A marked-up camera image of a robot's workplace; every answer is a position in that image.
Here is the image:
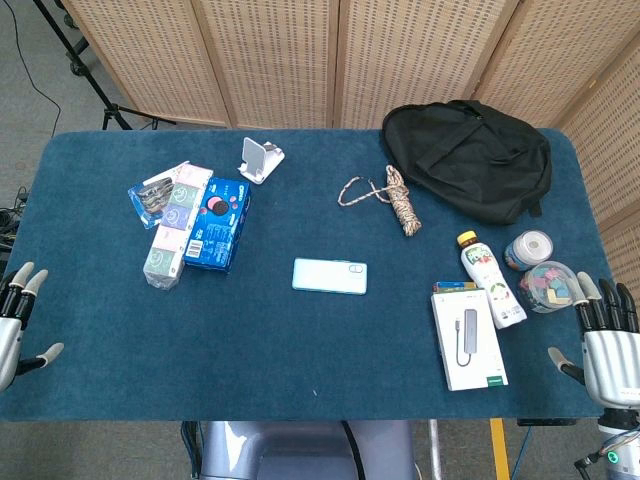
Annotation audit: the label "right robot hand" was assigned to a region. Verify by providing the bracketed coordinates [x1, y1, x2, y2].
[548, 272, 640, 409]

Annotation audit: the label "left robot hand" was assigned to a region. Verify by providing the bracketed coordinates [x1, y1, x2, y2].
[0, 262, 65, 392]

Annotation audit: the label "light blue smartphone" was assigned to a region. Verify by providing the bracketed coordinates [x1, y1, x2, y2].
[291, 257, 369, 296]

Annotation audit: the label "white phone stand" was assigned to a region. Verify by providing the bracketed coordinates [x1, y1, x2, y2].
[237, 136, 286, 186]

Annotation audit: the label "clear tub colourful clips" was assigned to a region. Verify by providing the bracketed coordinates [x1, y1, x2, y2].
[517, 260, 581, 314]

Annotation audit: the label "jar with white lid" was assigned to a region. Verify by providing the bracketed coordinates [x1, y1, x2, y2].
[503, 230, 555, 272]

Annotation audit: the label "drink bottle yellow cap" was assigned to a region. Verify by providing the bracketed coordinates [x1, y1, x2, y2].
[456, 230, 528, 330]

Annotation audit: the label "white USB hub box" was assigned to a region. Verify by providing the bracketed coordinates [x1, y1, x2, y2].
[430, 288, 509, 392]

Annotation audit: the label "colourful flat box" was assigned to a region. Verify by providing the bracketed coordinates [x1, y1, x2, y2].
[433, 280, 478, 295]

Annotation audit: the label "blue blister pack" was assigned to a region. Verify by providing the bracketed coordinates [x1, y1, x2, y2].
[127, 160, 191, 231]

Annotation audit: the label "pastel tissue pack stack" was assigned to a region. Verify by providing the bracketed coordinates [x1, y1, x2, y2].
[142, 163, 213, 290]

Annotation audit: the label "silver pole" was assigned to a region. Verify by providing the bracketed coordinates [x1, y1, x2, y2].
[428, 419, 444, 480]

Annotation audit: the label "blue Oreo box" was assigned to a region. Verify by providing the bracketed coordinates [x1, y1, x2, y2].
[183, 176, 251, 273]

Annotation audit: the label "black backpack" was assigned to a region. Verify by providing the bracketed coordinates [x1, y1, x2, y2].
[381, 99, 554, 226]

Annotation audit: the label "black tripod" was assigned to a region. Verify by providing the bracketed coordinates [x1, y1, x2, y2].
[32, 0, 177, 132]

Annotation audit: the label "blue table mat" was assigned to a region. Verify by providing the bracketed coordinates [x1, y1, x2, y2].
[0, 128, 615, 423]

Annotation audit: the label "grey robot torso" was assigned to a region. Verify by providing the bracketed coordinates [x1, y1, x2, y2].
[198, 420, 419, 480]

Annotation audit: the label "woven folding screen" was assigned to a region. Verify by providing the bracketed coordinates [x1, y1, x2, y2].
[60, 0, 640, 296]

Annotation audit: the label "black cable bundle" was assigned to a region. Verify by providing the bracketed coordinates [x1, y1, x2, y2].
[0, 185, 30, 274]

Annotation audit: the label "braided rope bundle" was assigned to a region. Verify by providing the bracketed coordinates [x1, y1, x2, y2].
[337, 165, 423, 238]

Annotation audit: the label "black floor cable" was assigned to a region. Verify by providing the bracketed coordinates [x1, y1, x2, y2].
[3, 0, 62, 139]

